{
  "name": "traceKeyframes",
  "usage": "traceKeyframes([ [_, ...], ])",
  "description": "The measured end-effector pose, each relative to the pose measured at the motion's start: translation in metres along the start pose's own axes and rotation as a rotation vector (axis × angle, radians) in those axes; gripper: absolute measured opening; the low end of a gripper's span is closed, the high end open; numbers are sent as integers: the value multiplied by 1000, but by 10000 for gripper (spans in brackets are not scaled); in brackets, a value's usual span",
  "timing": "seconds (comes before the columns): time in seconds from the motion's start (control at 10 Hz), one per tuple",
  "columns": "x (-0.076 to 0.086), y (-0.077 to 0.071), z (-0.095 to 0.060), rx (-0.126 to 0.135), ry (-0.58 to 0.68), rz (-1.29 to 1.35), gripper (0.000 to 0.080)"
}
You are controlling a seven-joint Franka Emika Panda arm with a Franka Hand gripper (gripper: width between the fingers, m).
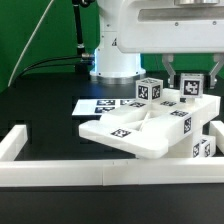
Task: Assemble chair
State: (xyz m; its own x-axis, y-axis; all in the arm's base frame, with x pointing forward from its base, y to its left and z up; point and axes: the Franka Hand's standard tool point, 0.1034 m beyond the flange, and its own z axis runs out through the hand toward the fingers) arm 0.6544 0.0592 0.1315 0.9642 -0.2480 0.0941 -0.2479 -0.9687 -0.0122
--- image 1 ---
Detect white U-shaped obstacle fence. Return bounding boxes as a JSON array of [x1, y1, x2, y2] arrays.
[[0, 125, 224, 187]]

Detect white cable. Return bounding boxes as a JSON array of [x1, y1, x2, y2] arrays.
[[6, 0, 54, 88]]

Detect white chair backrest frame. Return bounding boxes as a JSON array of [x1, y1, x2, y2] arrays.
[[79, 88, 220, 159]]

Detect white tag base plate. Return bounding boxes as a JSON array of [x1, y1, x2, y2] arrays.
[[72, 99, 132, 116]]

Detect black cables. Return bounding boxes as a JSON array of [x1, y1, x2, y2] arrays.
[[14, 53, 96, 79]]

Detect black camera pole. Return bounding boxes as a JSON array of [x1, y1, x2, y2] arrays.
[[71, 0, 85, 55]]

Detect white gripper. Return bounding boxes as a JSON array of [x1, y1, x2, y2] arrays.
[[117, 0, 224, 89]]

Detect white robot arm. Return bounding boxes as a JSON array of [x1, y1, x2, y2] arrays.
[[90, 0, 224, 87]]

